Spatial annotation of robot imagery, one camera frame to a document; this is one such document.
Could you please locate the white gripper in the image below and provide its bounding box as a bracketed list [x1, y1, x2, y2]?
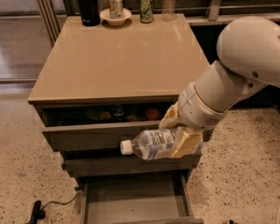
[159, 82, 227, 159]

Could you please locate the blue labelled plastic bottle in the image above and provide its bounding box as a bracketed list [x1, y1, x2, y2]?
[120, 129, 203, 161]

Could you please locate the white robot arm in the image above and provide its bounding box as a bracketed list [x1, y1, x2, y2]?
[160, 16, 280, 158]

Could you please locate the orange fruit in drawer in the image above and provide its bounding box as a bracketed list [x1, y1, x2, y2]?
[145, 107, 161, 120]

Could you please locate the top drawer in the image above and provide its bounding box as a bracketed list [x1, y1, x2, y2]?
[40, 100, 216, 152]

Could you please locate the drawer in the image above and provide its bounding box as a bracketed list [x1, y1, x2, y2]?
[40, 100, 216, 152]
[60, 148, 201, 177]
[80, 172, 204, 224]

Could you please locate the dark snack bag in drawer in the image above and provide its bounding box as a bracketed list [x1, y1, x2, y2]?
[84, 105, 145, 123]

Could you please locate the bottom drawer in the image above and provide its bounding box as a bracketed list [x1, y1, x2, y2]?
[80, 172, 204, 224]

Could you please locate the tan drawer cabinet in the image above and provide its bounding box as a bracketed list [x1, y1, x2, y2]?
[27, 13, 220, 179]

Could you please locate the middle drawer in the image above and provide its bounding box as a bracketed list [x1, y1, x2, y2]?
[60, 148, 201, 177]

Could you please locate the clear water bottle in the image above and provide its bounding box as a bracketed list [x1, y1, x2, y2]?
[161, 0, 176, 21]

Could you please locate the green drink can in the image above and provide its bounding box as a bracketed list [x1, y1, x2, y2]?
[140, 0, 153, 23]

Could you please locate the cream bowl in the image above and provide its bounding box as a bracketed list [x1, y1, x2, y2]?
[100, 8, 132, 27]

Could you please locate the can in bowl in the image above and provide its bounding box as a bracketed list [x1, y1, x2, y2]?
[108, 0, 123, 18]

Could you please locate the black insulated flask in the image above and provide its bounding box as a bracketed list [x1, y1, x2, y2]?
[77, 0, 101, 26]

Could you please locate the black cable with plug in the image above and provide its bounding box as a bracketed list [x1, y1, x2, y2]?
[27, 191, 84, 224]

